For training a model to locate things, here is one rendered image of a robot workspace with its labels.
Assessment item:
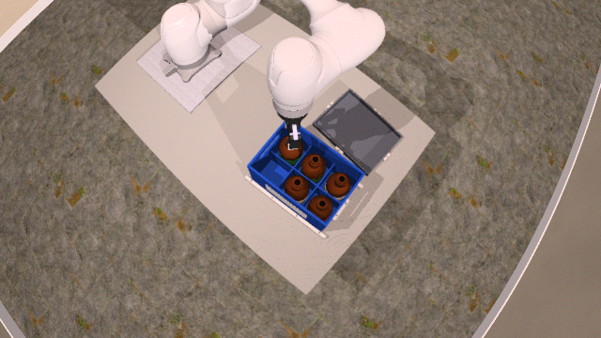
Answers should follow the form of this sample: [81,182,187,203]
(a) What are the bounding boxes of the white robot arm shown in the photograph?
[161,0,385,118]

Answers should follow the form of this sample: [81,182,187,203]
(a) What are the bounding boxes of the blue plastic crate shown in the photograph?
[251,126,365,232]

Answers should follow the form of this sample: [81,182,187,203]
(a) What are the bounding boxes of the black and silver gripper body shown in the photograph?
[277,113,308,129]

